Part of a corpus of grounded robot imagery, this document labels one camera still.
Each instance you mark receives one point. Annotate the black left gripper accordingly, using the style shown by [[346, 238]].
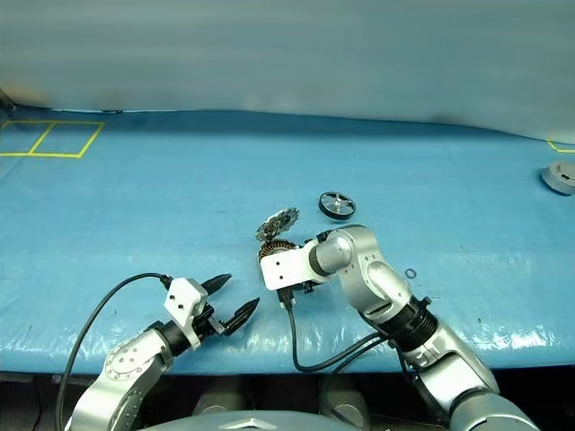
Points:
[[207, 321]]

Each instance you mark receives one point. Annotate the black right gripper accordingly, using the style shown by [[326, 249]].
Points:
[[308, 288]]

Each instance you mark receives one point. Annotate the silver round motor lid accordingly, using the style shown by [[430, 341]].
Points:
[[276, 224]]

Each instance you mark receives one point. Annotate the black spoked rotor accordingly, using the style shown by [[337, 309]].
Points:
[[337, 205]]

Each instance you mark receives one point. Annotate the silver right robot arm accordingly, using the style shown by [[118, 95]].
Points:
[[382, 278]]

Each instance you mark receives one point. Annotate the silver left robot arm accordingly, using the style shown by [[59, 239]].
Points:
[[121, 361]]

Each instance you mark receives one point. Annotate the silver robot torso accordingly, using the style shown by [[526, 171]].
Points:
[[251, 424]]

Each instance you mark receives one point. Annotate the grey round plastic part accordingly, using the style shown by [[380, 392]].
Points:
[[554, 177]]

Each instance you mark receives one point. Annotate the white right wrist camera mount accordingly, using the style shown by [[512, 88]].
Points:
[[283, 267]]

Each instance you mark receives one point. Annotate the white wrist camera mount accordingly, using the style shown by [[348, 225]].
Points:
[[283, 267], [182, 298]]

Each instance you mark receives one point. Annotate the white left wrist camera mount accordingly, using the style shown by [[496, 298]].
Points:
[[182, 298]]

